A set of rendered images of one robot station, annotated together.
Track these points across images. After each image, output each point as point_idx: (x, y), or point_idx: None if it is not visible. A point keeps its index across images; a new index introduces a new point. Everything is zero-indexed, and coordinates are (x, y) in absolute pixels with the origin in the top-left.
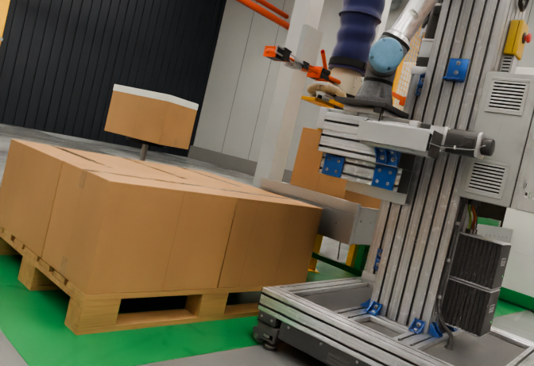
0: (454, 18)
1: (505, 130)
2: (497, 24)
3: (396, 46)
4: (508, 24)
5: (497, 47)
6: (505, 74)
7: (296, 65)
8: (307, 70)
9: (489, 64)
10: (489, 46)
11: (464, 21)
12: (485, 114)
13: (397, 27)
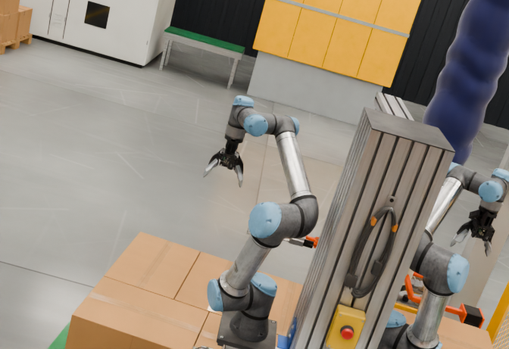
0: (310, 274)
1: None
2: (308, 306)
3: (214, 293)
4: (331, 308)
5: (304, 331)
6: None
7: (294, 242)
8: (314, 247)
9: (295, 347)
10: (301, 326)
11: (309, 283)
12: None
13: (227, 272)
